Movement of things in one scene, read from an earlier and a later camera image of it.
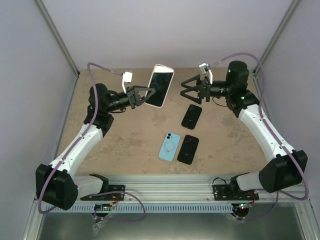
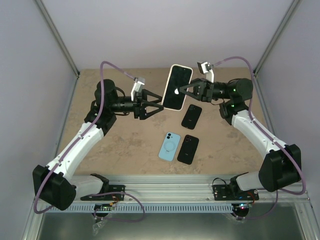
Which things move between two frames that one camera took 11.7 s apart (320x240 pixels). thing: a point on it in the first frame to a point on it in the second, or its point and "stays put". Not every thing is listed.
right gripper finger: x=199 y=99 stays put
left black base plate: x=115 y=196 stays put
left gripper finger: x=141 y=102 to x=143 y=114
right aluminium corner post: x=293 y=8 stays put
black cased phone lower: x=188 y=149 stays put
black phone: x=160 y=80 to x=179 y=77
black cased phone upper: x=191 y=117 stays put
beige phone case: x=150 y=80 to x=179 y=76
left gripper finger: x=137 y=89 to x=145 y=92
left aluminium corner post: x=56 y=34 stays put
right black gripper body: x=206 y=91 stays put
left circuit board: x=101 y=207 stays put
